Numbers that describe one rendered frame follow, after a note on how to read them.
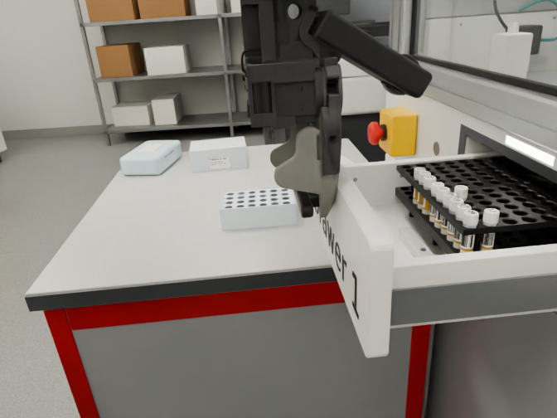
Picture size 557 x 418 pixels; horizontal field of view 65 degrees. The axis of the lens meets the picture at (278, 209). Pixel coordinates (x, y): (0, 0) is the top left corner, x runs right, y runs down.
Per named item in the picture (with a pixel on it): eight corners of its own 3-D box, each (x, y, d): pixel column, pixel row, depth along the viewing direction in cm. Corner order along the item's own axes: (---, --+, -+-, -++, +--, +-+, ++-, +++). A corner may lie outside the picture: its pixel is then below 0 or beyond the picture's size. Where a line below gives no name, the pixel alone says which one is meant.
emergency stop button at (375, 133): (371, 148, 76) (372, 125, 74) (365, 142, 80) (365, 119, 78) (388, 146, 76) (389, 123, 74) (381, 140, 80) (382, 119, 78)
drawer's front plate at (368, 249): (367, 362, 35) (370, 243, 31) (312, 213, 62) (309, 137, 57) (388, 360, 36) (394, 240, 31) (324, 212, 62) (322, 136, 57)
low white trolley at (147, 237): (135, 603, 89) (23, 294, 58) (175, 374, 146) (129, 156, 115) (414, 566, 92) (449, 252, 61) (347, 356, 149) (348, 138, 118)
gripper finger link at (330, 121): (315, 169, 43) (310, 76, 40) (332, 167, 43) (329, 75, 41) (322, 178, 38) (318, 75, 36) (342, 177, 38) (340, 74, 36)
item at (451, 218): (462, 235, 38) (463, 229, 38) (396, 169, 54) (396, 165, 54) (483, 234, 38) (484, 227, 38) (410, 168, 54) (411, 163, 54)
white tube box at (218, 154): (191, 173, 99) (188, 151, 97) (194, 162, 107) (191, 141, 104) (248, 167, 100) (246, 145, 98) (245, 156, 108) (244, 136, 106)
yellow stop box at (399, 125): (386, 158, 75) (388, 116, 72) (375, 147, 82) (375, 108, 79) (415, 156, 76) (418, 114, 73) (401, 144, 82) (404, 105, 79)
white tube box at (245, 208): (221, 230, 72) (219, 209, 70) (225, 209, 79) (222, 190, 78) (297, 225, 72) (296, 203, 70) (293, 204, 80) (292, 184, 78)
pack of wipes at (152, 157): (160, 176, 98) (157, 157, 96) (121, 176, 100) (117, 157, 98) (183, 155, 112) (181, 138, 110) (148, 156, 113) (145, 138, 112)
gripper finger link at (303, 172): (276, 220, 44) (268, 127, 41) (335, 215, 44) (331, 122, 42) (278, 230, 41) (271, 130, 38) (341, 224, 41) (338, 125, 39)
